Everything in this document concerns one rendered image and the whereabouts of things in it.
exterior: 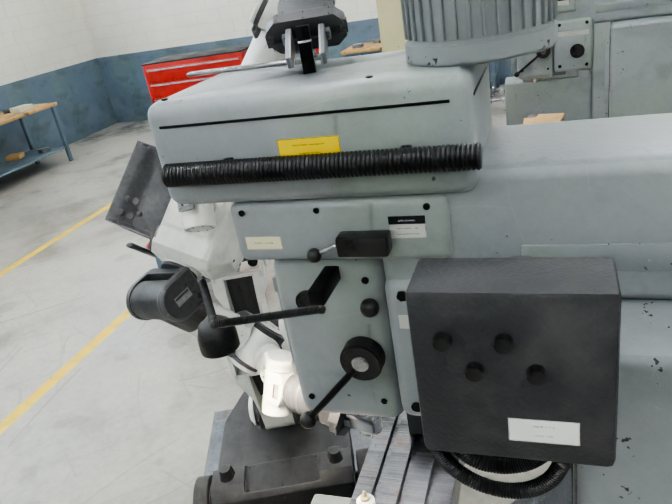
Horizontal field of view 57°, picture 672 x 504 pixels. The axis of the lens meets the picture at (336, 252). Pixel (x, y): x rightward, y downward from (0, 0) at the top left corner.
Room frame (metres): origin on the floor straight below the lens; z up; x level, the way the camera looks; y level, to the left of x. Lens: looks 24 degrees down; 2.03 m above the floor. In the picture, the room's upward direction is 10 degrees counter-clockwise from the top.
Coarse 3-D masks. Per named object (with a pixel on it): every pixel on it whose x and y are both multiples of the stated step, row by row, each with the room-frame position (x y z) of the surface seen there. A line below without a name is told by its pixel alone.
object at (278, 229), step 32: (256, 224) 0.88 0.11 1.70; (288, 224) 0.86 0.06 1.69; (320, 224) 0.84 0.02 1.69; (352, 224) 0.82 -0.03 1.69; (384, 224) 0.81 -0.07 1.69; (416, 224) 0.79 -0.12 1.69; (448, 224) 0.78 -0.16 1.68; (256, 256) 0.89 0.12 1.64; (288, 256) 0.87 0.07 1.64; (416, 256) 0.80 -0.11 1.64; (448, 256) 0.78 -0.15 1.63
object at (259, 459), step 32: (224, 448) 1.74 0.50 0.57; (256, 448) 1.71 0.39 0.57; (288, 448) 1.68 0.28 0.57; (320, 448) 1.65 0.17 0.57; (352, 448) 1.76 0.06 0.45; (224, 480) 1.53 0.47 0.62; (256, 480) 1.54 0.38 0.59; (288, 480) 1.51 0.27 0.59; (320, 480) 1.49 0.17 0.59; (352, 480) 1.48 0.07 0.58
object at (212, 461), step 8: (216, 416) 2.15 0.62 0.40; (224, 416) 2.14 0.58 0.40; (216, 424) 2.09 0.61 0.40; (224, 424) 2.09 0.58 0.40; (216, 432) 2.04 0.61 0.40; (352, 432) 1.90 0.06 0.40; (216, 440) 2.00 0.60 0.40; (352, 440) 1.86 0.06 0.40; (360, 440) 1.85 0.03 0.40; (368, 440) 1.84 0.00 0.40; (208, 448) 1.96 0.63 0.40; (216, 448) 1.95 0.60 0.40; (360, 448) 1.81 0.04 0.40; (208, 456) 1.91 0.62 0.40; (216, 456) 1.90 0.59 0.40; (208, 464) 1.87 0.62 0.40; (216, 464) 1.86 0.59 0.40; (208, 472) 1.82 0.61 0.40
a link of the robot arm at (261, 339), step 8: (256, 328) 1.34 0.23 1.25; (264, 328) 1.34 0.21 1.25; (256, 336) 1.33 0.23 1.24; (264, 336) 1.33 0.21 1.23; (272, 336) 1.33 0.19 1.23; (280, 336) 1.35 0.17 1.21; (248, 344) 1.33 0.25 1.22; (256, 344) 1.32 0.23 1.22; (264, 344) 1.31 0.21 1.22; (272, 344) 1.31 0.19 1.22; (280, 344) 1.33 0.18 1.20; (240, 352) 1.32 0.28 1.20; (248, 352) 1.32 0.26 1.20; (256, 352) 1.29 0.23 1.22; (248, 360) 1.31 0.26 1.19; (256, 360) 1.26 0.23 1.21; (256, 368) 1.26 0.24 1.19
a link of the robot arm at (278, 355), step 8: (264, 352) 1.19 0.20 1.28; (272, 352) 1.17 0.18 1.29; (280, 352) 1.17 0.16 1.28; (288, 352) 1.18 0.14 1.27; (264, 360) 1.15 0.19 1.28; (272, 360) 1.11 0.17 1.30; (280, 360) 1.11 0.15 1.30; (288, 360) 1.11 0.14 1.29; (264, 368) 1.18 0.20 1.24; (272, 368) 1.10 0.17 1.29; (280, 368) 1.09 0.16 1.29; (288, 368) 1.10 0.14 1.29; (264, 376) 1.18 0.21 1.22
